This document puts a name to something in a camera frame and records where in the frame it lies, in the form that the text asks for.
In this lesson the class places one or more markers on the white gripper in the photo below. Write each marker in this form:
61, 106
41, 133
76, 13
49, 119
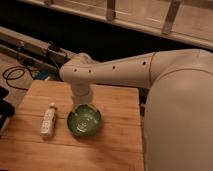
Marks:
81, 94

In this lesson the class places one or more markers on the small white bottle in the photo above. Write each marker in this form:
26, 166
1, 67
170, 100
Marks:
47, 126

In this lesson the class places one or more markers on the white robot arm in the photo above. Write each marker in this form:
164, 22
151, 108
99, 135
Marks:
178, 121

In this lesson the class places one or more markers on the green ceramic bowl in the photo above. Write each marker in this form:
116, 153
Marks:
84, 120

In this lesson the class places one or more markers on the black device at left edge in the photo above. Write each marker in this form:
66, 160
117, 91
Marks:
7, 110

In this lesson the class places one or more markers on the black clamp on rail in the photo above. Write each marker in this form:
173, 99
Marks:
54, 47

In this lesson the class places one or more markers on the metal window frame rail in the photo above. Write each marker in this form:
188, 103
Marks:
187, 21

